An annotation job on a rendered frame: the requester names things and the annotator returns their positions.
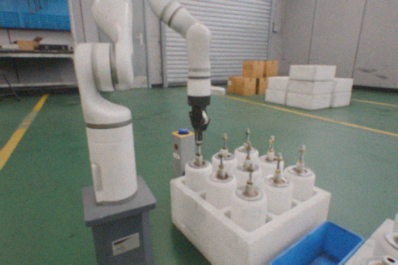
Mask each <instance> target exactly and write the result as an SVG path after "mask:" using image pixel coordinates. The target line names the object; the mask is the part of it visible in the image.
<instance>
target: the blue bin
mask: <svg viewBox="0 0 398 265"><path fill-rule="evenodd" d="M363 244H364V238H363V237H362V236H360V235H358V234H356V233H354V232H352V231H350V230H347V229H346V228H343V227H342V226H340V225H337V224H336V223H334V222H333V221H330V220H325V221H324V222H323V223H322V224H321V225H319V226H318V227H316V228H315V229H313V230H312V231H311V232H309V233H308V234H307V235H305V236H304V237H303V238H301V239H300V240H299V241H298V242H296V243H295V244H293V245H292V246H291V247H289V248H288V249H286V250H285V251H284V252H283V253H281V254H280V255H278V256H277V257H275V258H274V259H273V260H272V261H271V262H270V263H269V265H345V263H346V262H347V261H348V260H349V259H350V258H351V257H352V256H353V255H354V254H355V252H357V250H358V249H359V248H360V247H362V245H363Z"/></svg>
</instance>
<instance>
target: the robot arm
mask: <svg viewBox="0 0 398 265"><path fill-rule="evenodd" d="M148 2H149V5H150V7H151V8H152V10H153V12H154V13H155V15H156V16H157V17H158V18H159V19H160V20H161V21H162V22H163V23H165V24H167V25H168V26H169V27H170V28H171V29H173V30H174V31H176V32H178V33H179V34H180V35H181V36H182V37H183V38H184V39H185V40H186V41H187V55H188V86H187V88H188V105H190V106H192V111H189V115H190V121H191V124H192V127H193V129H194V131H195V141H196V142H203V132H204V131H206V130H207V127H208V125H209V123H210V118H207V111H206V107H207V106H208V105H210V103H211V94H213V95H225V89H224V88H220V87H217V86H211V81H210V69H211V67H210V60H209V54H210V44H211V41H212V36H211V32H210V30H209V29H208V28H207V27H206V26H205V25H203V24H201V23H200V22H198V21H197V20H196V19H195V18H194V17H192V15H191V14H190V13H189V12H188V11H187V10H186V9H185V8H184V7H183V6H182V5H180V4H179V3H178V2H177V1H176V0H148ZM92 13H93V19H94V21H95V22H96V25H97V26H98V27H99V28H100V30H101V31H102V32H103V33H104V35H105V36H107V37H109V38H110V39H111V40H112V41H113V42H114V43H80V44H78V45H77V46H76V47H75V51H74V63H75V72H76V78H77V81H78V87H79V90H80V97H81V104H82V108H83V115H84V118H85V126H86V134H87V139H88V148H89V153H90V159H89V161H91V169H92V174H93V182H94V188H95V192H94V193H95V195H96V204H97V206H98V207H100V206H117V205H122V204H125V203H126V202H129V201H131V200H132V199H133V198H135V197H136V195H137V177H136V162H135V155H134V140H133V131H132V116H131V111H130V110H129V108H126V107H124V106H120V105H116V104H114V103H112V102H110V101H107V100H105V99H104V98H103V97H102V96H101V95H100V91H121V90H128V89H130V88H131V87H132V86H133V84H134V79H135V63H134V51H133V44H132V1H131V0H93V8H92Z"/></svg>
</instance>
